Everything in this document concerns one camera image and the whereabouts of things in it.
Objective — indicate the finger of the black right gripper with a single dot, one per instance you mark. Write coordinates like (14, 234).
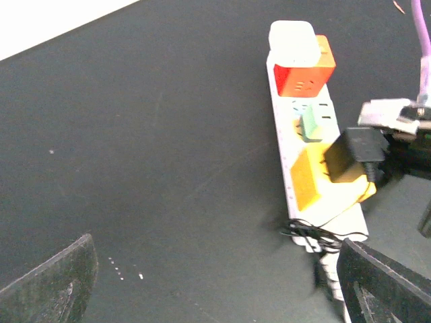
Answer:
(424, 226)

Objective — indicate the red cube socket adapter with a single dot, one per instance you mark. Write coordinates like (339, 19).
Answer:
(306, 82)

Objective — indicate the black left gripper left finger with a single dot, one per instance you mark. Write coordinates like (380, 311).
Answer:
(58, 290)

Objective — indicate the black power adapter plug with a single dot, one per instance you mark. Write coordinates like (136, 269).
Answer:
(356, 152)

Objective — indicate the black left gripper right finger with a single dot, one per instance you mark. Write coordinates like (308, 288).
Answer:
(377, 288)

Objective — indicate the green plug adapter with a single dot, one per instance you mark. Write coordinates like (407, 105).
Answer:
(311, 124)

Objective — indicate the yellow cube socket adapter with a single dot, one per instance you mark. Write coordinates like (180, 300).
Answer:
(314, 190)

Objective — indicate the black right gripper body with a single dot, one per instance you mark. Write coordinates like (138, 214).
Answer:
(406, 153)

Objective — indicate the white power strip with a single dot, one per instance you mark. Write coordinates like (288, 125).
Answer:
(286, 110)

